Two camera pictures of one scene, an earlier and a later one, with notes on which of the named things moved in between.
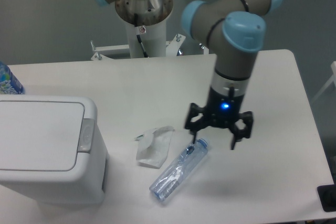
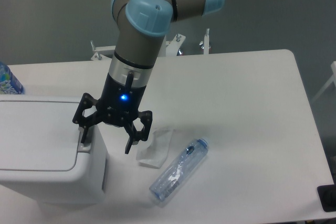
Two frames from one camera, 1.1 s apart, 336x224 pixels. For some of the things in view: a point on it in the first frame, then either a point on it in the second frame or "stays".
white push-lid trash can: (52, 150) stays
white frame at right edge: (333, 70) stays
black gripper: (223, 110) to (118, 104)
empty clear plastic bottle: (177, 173) stays
